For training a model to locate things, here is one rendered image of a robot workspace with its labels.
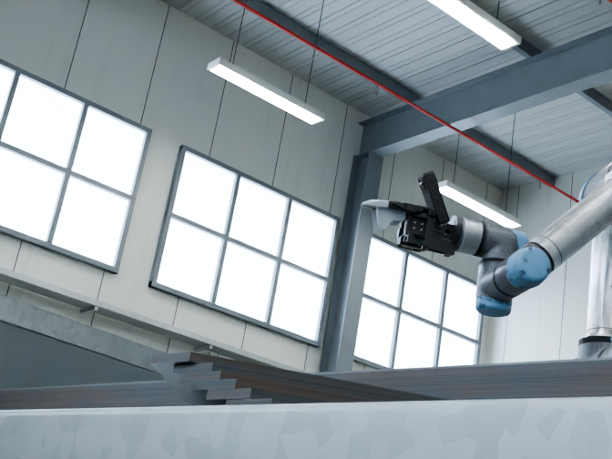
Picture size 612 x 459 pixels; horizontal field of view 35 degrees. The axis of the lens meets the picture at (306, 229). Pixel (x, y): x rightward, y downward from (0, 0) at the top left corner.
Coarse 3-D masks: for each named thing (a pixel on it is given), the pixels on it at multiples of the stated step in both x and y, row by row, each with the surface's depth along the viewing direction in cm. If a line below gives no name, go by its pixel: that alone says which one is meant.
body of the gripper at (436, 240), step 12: (408, 216) 204; (420, 216) 203; (432, 216) 204; (456, 216) 206; (408, 228) 203; (420, 228) 203; (432, 228) 203; (444, 228) 205; (456, 228) 204; (408, 240) 201; (420, 240) 203; (432, 240) 204; (444, 240) 205; (456, 240) 204; (444, 252) 204
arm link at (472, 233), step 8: (464, 224) 205; (472, 224) 205; (480, 224) 206; (464, 232) 204; (472, 232) 204; (480, 232) 205; (464, 240) 204; (472, 240) 204; (480, 240) 204; (456, 248) 206; (464, 248) 205; (472, 248) 205
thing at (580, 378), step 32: (128, 384) 109; (160, 384) 105; (384, 384) 83; (416, 384) 80; (448, 384) 78; (480, 384) 76; (512, 384) 74; (544, 384) 72; (576, 384) 70; (608, 384) 68
